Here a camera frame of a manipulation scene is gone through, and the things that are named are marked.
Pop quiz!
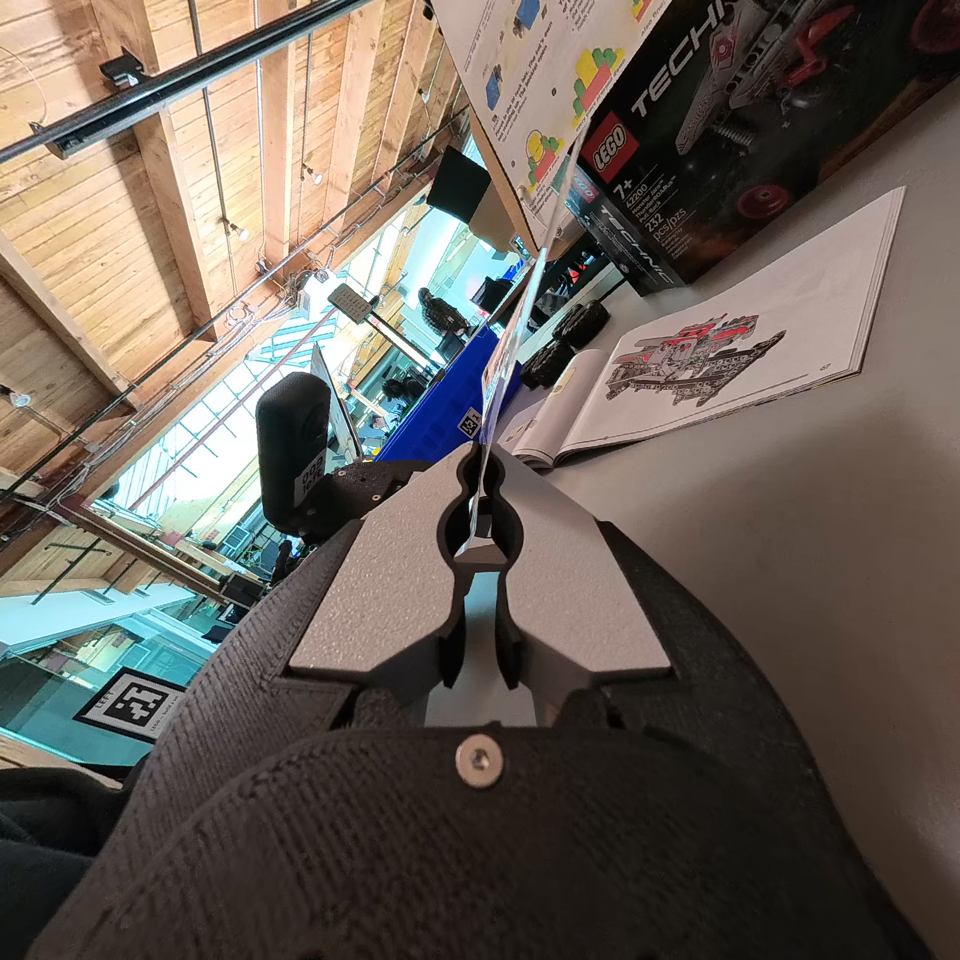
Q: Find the whiteboard easel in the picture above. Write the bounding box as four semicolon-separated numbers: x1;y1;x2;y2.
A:
309;342;365;460

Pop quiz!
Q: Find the sticker sheet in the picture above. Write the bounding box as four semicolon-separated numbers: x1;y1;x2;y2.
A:
466;135;582;543

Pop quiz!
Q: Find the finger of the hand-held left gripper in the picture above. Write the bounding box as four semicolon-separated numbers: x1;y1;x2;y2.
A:
453;516;513;573

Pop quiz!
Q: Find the instruction booklet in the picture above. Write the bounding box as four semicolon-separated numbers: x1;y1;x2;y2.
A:
495;186;909;472

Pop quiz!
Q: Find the grey panel lamp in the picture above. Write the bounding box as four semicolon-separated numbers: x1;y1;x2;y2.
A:
327;283;380;325

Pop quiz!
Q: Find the blue storage bin with tag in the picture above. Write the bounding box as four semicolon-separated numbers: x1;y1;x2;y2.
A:
373;326;520;465

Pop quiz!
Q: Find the black ceiling rail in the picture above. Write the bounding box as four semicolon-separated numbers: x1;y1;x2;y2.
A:
0;0;380;165

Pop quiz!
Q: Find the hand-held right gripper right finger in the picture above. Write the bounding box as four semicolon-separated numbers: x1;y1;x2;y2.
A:
480;448;674;727

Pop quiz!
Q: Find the white instruction poster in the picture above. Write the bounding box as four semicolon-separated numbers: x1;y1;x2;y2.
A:
431;0;680;252

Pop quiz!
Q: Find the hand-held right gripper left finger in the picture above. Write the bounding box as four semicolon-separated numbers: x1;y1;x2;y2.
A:
287;441;483;710

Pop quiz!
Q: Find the black loudspeaker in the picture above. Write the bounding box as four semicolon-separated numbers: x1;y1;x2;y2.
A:
425;146;490;226

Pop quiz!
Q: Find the black toy set box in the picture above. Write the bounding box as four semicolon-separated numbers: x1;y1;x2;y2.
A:
566;0;960;297

